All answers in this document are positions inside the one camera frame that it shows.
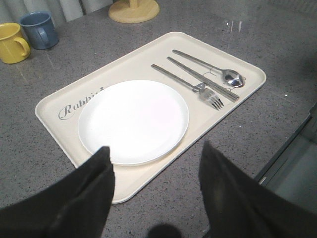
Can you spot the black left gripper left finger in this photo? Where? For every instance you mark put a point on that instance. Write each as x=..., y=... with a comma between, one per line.
x=75, y=207

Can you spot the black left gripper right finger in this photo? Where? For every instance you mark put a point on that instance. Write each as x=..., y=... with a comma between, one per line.
x=238, y=207

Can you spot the white round plate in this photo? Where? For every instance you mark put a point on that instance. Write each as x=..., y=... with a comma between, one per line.
x=139, y=120

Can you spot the silver fork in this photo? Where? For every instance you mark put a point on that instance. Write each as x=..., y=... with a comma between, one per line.
x=205, y=94

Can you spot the silver chopsticks pair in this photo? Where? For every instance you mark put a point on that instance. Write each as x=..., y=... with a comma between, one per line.
x=226, y=93

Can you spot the silver spoon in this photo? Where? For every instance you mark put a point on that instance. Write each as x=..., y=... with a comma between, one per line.
x=229, y=76

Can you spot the cream rabbit print tray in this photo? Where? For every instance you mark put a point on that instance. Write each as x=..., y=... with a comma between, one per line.
x=60, y=111

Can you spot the yellow enamel mug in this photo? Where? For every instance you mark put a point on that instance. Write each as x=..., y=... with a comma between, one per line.
x=13, y=47

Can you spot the blue enamel mug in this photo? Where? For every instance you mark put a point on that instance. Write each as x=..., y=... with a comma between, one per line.
x=40, y=30

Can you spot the grey pleated curtain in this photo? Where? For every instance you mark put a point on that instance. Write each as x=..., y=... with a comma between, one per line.
x=62, y=10

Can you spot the wooden mug tree stand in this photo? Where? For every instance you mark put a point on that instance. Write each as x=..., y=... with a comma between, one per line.
x=133, y=11

